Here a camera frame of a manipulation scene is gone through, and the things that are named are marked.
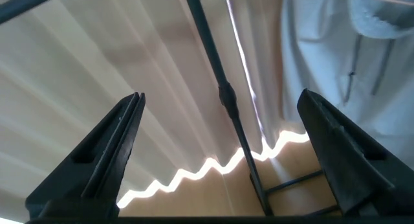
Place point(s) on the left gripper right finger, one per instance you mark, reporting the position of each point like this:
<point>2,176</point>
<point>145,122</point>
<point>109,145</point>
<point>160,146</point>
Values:
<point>349,159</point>

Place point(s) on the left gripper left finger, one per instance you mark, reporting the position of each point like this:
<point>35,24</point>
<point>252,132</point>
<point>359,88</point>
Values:
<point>97,152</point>

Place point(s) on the pale grey shorts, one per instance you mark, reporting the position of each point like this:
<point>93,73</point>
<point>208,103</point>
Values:
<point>323,55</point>

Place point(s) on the black clothes rack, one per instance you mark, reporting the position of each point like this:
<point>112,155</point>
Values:
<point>226,94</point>

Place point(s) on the beige curtain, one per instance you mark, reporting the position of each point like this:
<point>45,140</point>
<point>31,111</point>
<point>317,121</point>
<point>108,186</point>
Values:
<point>97,72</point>

